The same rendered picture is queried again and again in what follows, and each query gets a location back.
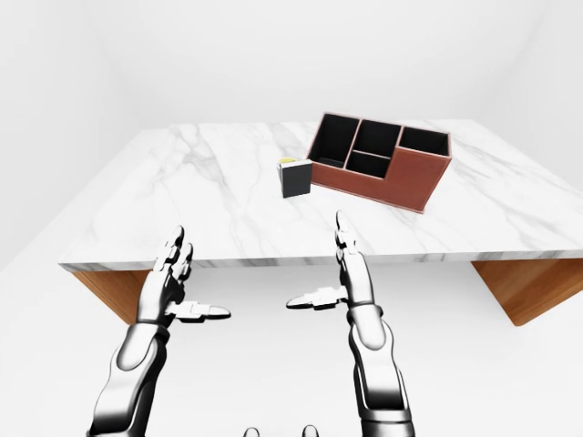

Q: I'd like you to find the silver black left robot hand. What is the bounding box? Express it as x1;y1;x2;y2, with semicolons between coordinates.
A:
137;225;232;326

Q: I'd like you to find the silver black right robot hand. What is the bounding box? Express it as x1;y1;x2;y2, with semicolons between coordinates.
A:
285;209;377;311

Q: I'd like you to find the small black book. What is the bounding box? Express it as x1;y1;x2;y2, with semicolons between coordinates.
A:
275;157;314;199

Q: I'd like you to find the red-brown desk caddy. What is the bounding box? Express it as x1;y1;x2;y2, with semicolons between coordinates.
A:
305;112;453;215

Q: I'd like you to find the wooden table leg panel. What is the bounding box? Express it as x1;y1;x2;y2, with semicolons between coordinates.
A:
70;269;153;326
470;257;583;328

